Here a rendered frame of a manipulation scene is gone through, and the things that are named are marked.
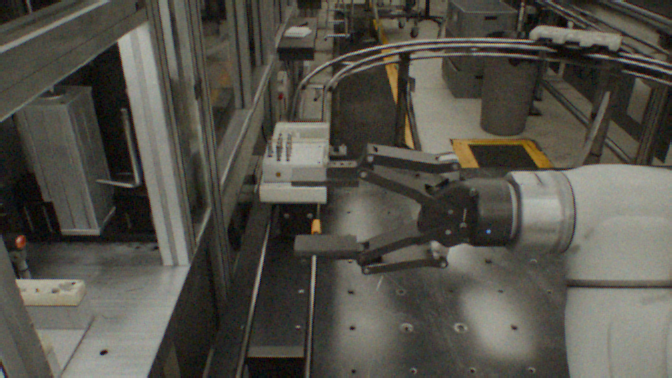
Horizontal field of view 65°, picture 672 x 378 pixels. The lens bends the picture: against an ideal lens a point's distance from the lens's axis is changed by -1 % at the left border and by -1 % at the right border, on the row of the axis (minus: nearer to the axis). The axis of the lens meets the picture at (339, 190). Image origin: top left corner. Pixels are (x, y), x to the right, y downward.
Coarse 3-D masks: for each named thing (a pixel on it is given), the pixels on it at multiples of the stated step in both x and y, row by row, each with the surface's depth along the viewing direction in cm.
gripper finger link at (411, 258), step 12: (396, 252) 61; (408, 252) 61; (420, 252) 61; (372, 264) 60; (384, 264) 60; (396, 264) 60; (408, 264) 60; (420, 264) 60; (432, 264) 60; (444, 264) 60
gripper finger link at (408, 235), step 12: (408, 228) 59; (444, 228) 57; (372, 240) 60; (384, 240) 59; (396, 240) 58; (408, 240) 58; (420, 240) 58; (360, 252) 59; (372, 252) 59; (384, 252) 59; (360, 264) 59
